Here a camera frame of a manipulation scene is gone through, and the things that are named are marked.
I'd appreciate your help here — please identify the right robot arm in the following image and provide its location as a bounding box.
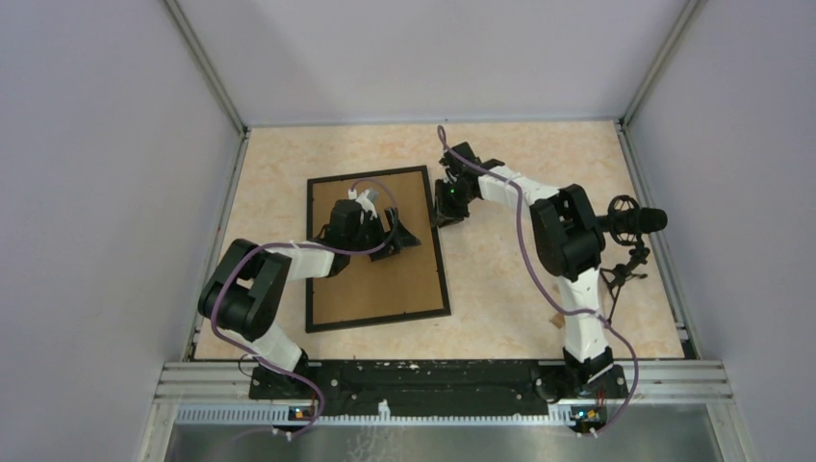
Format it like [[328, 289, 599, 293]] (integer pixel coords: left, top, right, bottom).
[[433, 142, 614, 397]]

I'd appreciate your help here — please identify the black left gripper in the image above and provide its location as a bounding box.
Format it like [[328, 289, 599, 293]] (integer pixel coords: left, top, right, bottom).
[[347, 207, 420, 262]]

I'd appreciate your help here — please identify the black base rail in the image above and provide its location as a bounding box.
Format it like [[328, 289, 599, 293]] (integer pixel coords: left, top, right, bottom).
[[248, 359, 630, 418]]

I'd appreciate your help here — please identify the brown frame backing board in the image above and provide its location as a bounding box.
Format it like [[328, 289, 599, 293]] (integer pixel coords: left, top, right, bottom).
[[311, 170, 446, 326]]

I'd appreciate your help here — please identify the wooden frame stand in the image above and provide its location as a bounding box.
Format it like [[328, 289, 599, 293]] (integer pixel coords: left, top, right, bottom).
[[549, 313, 565, 329]]

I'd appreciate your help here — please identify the aluminium enclosure frame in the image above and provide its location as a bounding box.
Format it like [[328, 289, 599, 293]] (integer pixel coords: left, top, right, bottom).
[[138, 1, 755, 461]]

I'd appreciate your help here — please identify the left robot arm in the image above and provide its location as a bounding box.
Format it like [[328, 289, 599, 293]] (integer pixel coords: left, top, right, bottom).
[[197, 197, 421, 398]]

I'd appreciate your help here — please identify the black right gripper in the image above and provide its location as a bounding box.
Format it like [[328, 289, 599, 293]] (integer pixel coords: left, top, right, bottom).
[[431, 180, 474, 231]]

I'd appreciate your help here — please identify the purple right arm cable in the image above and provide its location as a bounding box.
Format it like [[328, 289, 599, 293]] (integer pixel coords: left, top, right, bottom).
[[436, 124, 641, 436]]

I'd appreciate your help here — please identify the black picture frame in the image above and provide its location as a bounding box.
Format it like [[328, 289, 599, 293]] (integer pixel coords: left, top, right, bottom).
[[305, 165, 452, 335]]

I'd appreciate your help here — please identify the black microphone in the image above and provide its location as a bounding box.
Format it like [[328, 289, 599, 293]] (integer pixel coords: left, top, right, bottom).
[[599, 194, 668, 322]]

